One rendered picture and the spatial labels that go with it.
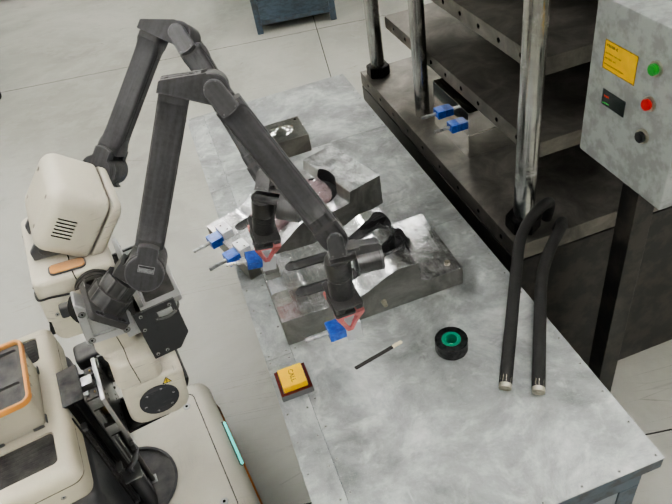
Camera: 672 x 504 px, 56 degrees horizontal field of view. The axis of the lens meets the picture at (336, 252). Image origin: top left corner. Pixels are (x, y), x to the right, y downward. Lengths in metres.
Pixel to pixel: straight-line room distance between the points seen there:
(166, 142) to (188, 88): 0.11
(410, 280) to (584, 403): 0.51
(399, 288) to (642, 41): 0.79
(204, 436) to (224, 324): 0.81
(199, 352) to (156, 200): 1.64
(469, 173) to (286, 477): 1.24
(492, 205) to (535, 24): 0.65
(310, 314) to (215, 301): 1.46
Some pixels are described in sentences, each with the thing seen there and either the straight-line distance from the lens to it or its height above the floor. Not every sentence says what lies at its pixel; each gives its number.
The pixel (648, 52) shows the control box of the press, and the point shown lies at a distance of 1.50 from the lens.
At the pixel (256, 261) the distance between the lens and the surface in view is 1.67.
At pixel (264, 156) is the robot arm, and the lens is 1.24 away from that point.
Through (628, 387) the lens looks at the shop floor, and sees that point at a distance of 2.60.
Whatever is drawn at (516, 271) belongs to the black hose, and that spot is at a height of 0.90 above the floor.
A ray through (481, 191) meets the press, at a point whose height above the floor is 0.78.
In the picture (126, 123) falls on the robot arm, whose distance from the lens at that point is 1.65.
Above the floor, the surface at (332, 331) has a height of 0.95.
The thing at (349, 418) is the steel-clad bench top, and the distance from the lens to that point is 1.51.
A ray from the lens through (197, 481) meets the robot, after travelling 2.15.
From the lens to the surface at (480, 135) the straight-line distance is 2.22.
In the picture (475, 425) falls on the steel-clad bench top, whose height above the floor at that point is 0.80.
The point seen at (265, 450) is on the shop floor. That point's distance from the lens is 2.47.
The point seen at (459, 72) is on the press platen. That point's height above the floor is 1.04.
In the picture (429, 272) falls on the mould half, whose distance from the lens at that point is 1.71.
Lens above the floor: 2.05
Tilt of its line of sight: 41 degrees down
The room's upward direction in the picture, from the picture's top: 11 degrees counter-clockwise
